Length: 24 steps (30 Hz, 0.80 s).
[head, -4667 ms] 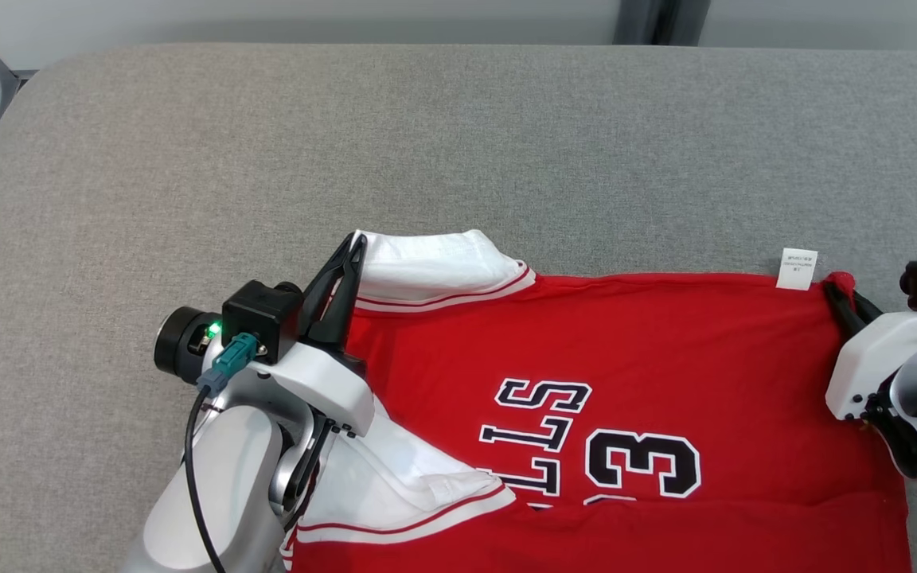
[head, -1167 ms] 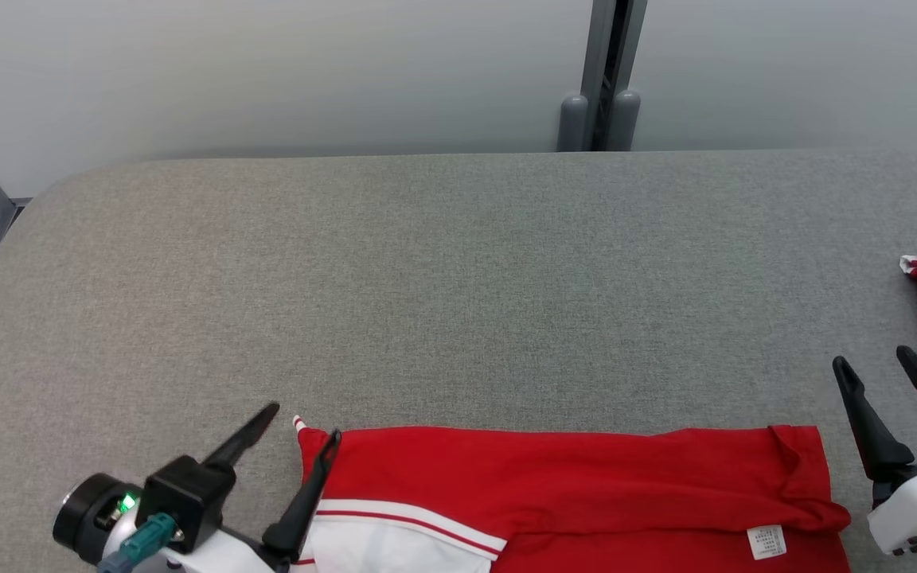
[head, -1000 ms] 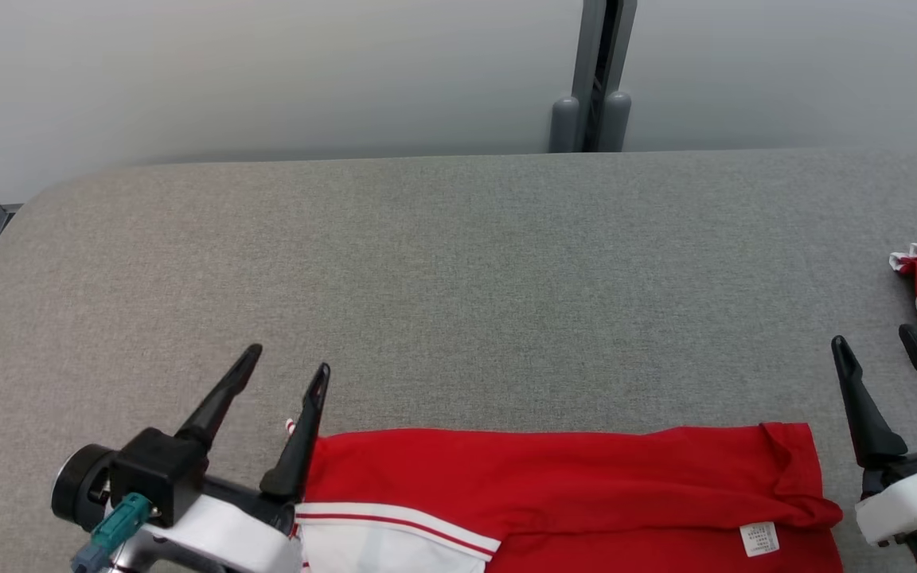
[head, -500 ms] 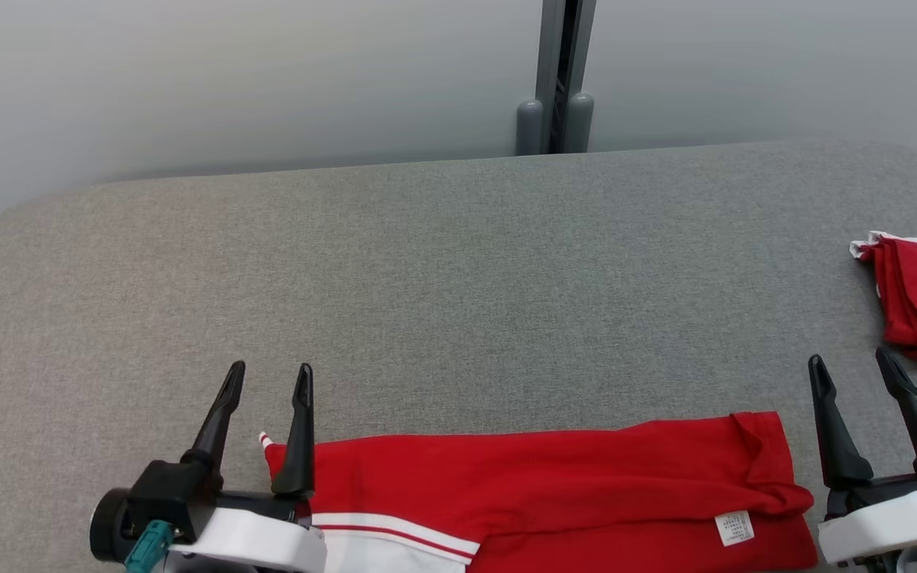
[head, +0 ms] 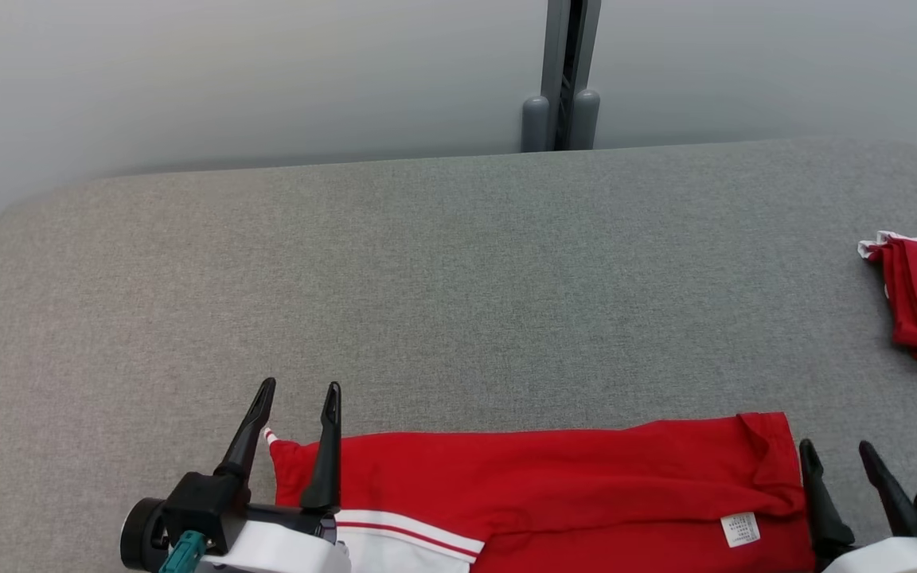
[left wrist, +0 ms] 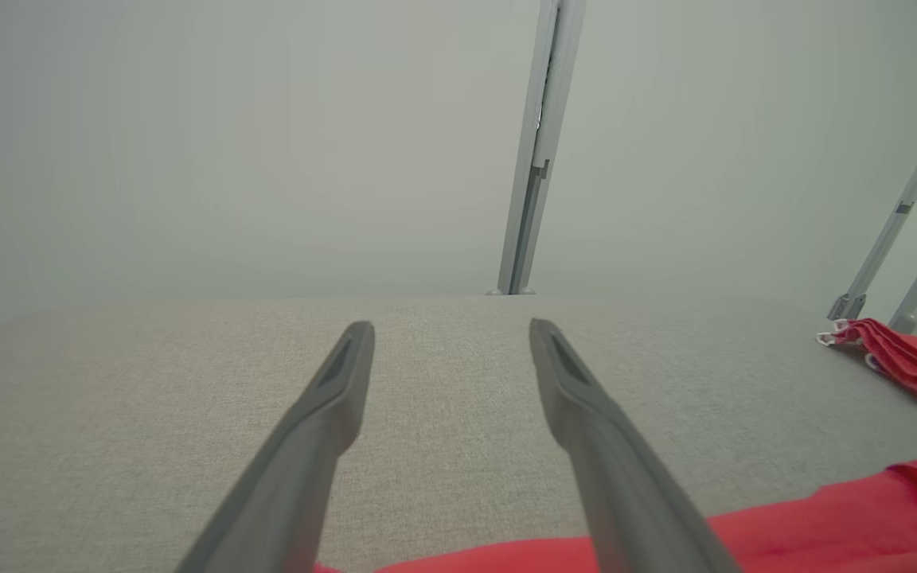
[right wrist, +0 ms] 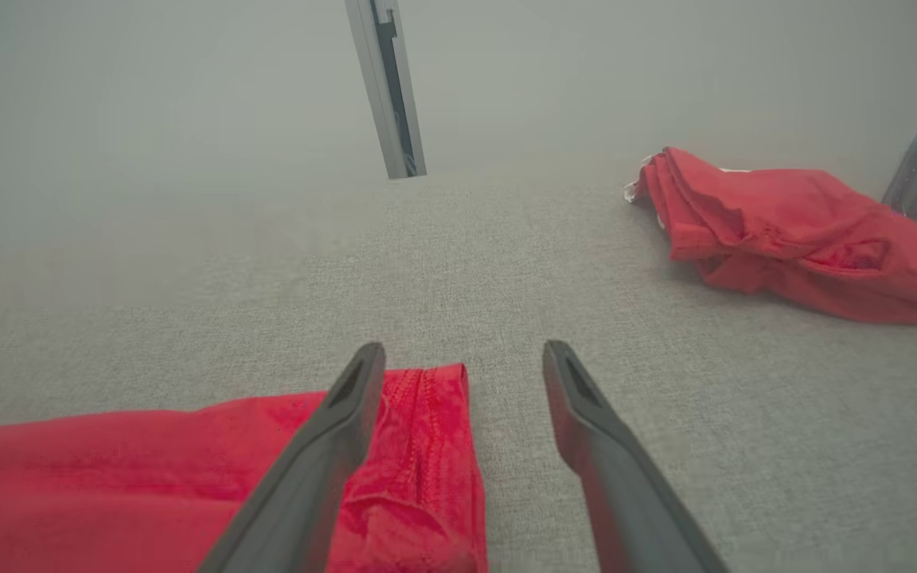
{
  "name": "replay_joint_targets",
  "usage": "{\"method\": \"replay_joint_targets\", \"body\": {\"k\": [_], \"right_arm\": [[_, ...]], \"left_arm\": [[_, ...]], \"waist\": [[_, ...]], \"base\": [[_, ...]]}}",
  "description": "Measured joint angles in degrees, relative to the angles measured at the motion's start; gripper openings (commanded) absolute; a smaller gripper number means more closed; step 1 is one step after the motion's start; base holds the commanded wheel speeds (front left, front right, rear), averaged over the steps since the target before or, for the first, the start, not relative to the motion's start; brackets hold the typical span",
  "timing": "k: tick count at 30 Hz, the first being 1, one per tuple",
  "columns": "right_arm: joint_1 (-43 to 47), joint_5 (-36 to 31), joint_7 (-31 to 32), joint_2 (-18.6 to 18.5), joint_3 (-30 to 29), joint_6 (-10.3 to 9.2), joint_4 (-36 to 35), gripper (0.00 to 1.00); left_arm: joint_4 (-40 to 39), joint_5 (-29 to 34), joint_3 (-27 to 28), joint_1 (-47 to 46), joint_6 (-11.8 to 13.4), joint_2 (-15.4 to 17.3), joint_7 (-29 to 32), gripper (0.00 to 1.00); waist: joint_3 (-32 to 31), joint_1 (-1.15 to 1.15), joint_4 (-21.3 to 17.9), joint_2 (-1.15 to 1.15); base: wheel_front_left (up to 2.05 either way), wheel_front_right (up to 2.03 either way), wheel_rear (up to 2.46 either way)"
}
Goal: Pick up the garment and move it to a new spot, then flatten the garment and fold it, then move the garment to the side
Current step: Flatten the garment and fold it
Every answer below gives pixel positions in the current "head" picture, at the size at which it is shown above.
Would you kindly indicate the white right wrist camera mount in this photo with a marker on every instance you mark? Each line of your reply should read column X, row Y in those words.
column 888, row 557

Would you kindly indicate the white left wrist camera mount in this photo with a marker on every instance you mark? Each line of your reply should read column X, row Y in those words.
column 283, row 553

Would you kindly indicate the grey double partition post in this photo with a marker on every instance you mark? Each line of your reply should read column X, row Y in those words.
column 554, row 48

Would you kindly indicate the red jersey with white sleeves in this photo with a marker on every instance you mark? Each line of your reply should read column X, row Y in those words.
column 546, row 485

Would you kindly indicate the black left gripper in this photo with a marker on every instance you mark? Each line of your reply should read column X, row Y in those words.
column 200, row 513

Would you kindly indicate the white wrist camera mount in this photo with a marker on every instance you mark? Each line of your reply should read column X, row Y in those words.
column 888, row 557
column 283, row 553

